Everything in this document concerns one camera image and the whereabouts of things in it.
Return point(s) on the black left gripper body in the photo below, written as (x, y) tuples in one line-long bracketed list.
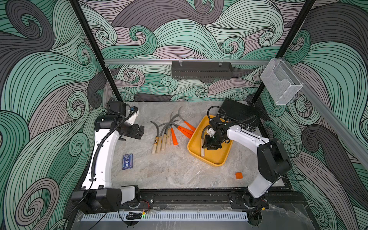
[(130, 130)]

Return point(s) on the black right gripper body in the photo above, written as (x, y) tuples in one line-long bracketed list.
[(214, 138)]

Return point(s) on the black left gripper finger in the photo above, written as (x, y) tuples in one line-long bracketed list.
[(141, 128), (140, 134)]

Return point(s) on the large wooden handle sickle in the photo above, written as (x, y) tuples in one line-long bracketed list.
[(204, 133)]

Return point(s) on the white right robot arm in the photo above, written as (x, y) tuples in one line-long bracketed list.
[(272, 159)]

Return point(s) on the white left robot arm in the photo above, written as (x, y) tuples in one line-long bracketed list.
[(106, 161)]

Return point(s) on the yellow plastic storage tray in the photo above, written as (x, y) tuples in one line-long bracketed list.
[(214, 158)]

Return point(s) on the blue playing card box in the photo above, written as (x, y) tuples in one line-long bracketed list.
[(127, 161)]

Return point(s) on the black aluminium carrying case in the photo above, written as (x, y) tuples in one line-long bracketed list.
[(236, 111)]

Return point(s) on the small orange block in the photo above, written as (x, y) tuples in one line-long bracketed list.
[(238, 175)]

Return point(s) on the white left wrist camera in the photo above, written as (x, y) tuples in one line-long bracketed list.
[(132, 115)]

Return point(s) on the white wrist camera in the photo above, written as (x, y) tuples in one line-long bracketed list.
[(211, 132), (132, 115)]

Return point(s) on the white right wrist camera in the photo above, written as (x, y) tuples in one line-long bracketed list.
[(211, 132)]

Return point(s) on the orange handle sickle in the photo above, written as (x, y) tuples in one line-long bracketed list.
[(187, 132), (174, 139), (182, 118)]

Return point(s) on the black perforated wall shelf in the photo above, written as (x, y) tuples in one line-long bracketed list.
[(204, 71)]

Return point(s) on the clear plastic wall bin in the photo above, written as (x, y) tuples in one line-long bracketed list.
[(281, 81)]

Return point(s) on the aluminium horizontal wall rail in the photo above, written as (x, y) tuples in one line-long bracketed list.
[(146, 61)]

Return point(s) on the white slotted cable duct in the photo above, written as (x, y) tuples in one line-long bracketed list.
[(173, 216)]

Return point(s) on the black vertical frame post left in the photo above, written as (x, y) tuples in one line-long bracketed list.
[(89, 35)]

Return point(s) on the black vertical frame post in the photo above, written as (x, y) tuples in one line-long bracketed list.
[(287, 42), (89, 35)]

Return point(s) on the aluminium right side rail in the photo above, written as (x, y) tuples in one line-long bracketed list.
[(336, 106)]

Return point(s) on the black vertical frame post right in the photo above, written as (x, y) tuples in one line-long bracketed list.
[(287, 42)]

